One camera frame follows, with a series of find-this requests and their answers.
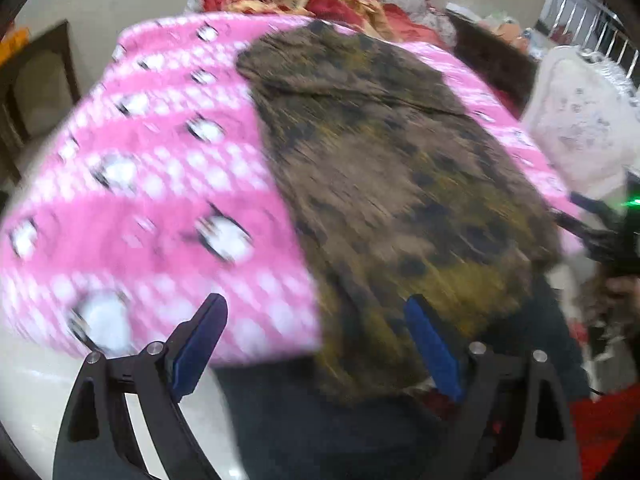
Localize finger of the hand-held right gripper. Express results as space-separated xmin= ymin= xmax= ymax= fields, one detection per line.
xmin=550 ymin=209 xmax=618 ymax=262
xmin=569 ymin=191 xmax=618 ymax=221

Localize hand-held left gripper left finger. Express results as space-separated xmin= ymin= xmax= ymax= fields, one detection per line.
xmin=52 ymin=292 xmax=230 ymax=480

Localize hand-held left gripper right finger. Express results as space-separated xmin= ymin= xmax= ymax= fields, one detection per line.
xmin=404 ymin=294 xmax=583 ymax=480

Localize brown floral print garment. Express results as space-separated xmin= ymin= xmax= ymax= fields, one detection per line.
xmin=235 ymin=20 xmax=563 ymax=406

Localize person's dark jeans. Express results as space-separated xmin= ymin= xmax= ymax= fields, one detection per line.
xmin=215 ymin=265 xmax=593 ymax=480

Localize pink penguin print blanket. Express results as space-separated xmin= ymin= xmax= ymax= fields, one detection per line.
xmin=0 ymin=12 xmax=583 ymax=366

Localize dark carved wooden headboard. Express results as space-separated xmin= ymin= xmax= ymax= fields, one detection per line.
xmin=445 ymin=10 xmax=541 ymax=121

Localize pile of small household goods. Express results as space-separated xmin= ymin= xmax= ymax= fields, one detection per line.
xmin=475 ymin=14 xmax=538 ymax=53

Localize red cloth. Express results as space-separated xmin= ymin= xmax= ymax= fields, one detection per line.
xmin=570 ymin=387 xmax=640 ymax=480

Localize dark wooden furniture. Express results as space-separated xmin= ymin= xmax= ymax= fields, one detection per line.
xmin=0 ymin=20 xmax=83 ymax=188

